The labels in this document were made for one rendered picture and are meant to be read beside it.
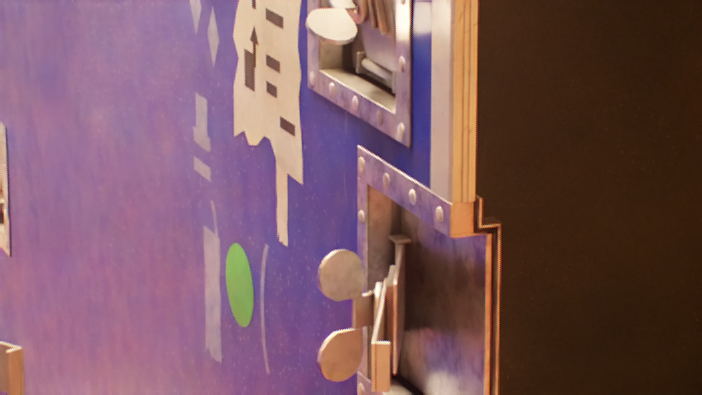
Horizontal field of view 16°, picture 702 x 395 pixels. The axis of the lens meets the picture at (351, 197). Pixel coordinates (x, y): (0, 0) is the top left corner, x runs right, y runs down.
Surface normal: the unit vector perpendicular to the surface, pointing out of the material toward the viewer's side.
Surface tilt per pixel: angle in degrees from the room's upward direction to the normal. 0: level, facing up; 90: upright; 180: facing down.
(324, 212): 90
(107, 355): 90
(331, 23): 27
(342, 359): 90
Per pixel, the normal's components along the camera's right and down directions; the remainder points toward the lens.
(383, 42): -0.91, 0.28
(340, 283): 0.58, 0.22
